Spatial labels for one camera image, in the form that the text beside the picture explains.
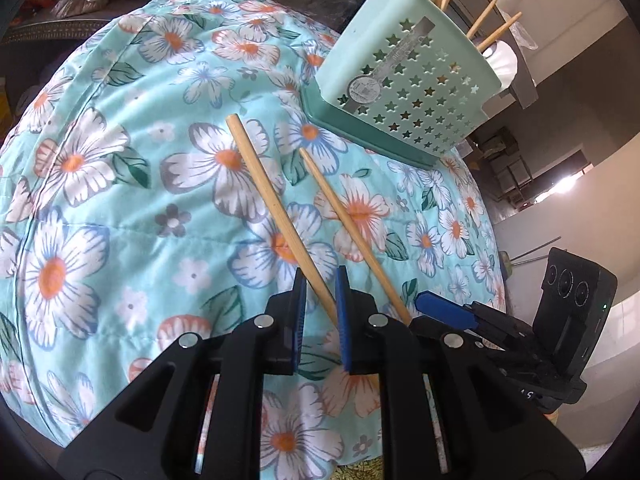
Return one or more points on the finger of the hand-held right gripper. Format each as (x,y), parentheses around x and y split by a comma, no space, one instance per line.
(445,307)

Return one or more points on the metal tread-plate shelf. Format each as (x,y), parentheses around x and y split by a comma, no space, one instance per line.
(45,35)

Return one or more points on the single wooden chopstick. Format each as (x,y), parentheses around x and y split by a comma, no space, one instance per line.
(266,185)
(355,235)

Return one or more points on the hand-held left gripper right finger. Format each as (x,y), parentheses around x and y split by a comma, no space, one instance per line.
(345,320)

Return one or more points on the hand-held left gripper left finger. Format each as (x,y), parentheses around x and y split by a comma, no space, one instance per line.
(299,320)

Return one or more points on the floral light blue blanket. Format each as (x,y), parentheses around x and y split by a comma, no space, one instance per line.
(125,160)

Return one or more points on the metal spoon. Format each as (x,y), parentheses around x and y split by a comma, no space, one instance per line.
(487,46)

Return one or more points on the white plastic soup spoon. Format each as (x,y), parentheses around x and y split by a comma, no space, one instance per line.
(505,62)

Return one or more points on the clear plastic wrapper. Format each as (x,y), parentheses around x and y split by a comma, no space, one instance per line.
(525,37)

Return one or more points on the bundle of wooden chopsticks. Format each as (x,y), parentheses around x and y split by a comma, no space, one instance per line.
(500,31)

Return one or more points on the green star-pattern utensil holder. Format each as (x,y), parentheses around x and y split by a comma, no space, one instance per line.
(380,60)

